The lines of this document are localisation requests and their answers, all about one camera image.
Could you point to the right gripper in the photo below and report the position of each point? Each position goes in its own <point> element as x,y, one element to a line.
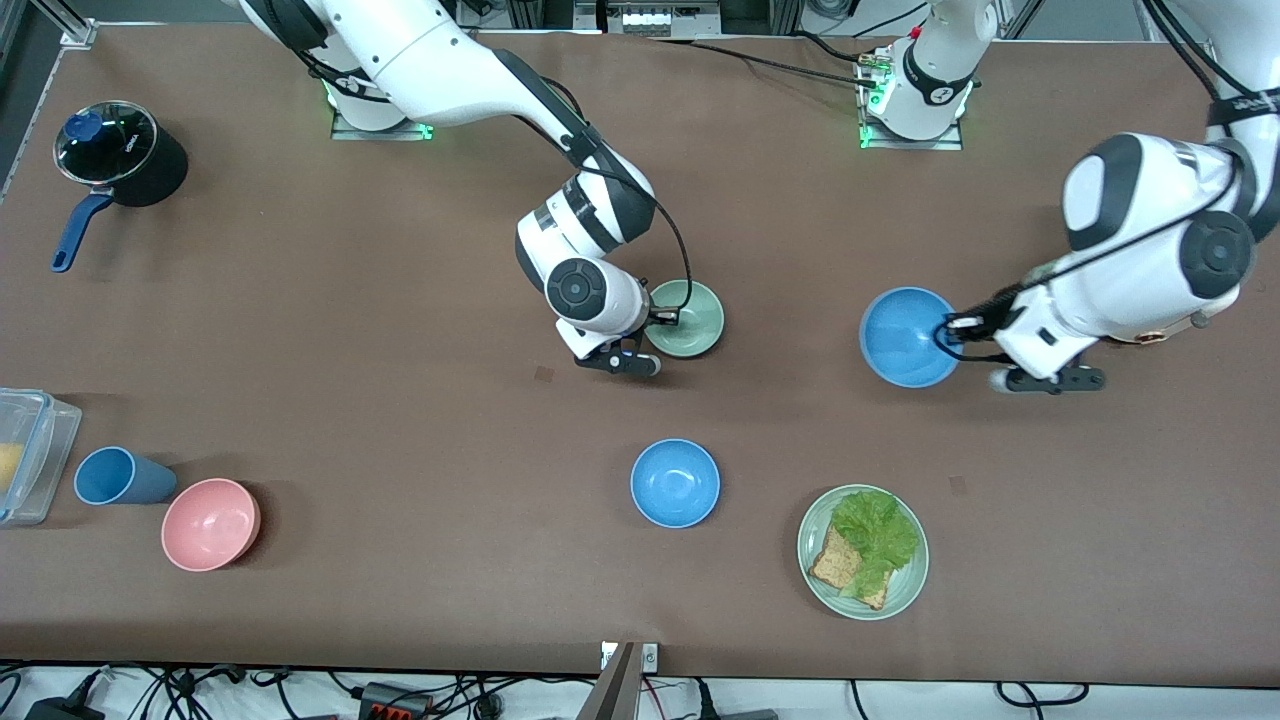
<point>655,319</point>

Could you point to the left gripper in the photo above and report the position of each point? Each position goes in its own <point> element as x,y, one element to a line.
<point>985,323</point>

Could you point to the sage green bowl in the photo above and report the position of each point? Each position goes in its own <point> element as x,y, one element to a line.
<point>695,325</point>

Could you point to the blue bowl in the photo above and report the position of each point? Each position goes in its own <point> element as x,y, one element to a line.
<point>900,335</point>
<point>675,483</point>

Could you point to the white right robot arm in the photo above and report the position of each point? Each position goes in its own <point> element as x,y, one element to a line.
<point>430,50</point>

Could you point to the pink bowl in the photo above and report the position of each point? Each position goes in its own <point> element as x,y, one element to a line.
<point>210,525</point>

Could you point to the white toaster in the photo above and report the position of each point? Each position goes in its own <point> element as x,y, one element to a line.
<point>1150,337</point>

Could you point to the green lettuce leaf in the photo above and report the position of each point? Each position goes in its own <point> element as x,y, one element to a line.
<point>875,530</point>

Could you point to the pale green plate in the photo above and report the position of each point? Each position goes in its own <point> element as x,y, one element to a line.
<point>905,585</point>

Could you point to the brown bread slice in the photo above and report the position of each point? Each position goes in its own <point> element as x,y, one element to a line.
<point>832,565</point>

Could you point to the grey electrical box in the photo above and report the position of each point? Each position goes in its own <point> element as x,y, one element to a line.
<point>660,15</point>

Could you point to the black red power strip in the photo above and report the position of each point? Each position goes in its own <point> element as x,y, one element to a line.
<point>395,702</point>

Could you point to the blue cup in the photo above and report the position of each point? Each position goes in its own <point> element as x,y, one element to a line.
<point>115,477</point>

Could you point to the glass pot lid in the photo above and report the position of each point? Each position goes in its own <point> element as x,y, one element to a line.
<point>120,145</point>

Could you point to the clear plastic container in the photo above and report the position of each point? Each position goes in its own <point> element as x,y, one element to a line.
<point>45,440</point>

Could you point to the yellow food piece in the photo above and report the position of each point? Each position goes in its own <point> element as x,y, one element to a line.
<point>8,468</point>

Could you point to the black power adapter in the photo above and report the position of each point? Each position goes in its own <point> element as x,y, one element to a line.
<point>60,711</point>

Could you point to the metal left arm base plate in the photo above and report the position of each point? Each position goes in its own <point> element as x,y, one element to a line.
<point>945,140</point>

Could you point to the small metal bracket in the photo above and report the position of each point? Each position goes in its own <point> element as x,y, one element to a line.
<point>650,657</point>

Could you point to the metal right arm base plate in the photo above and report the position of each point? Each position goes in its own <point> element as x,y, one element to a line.
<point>345,130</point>

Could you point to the grey camera post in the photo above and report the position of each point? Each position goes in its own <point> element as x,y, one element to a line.
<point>612,690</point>

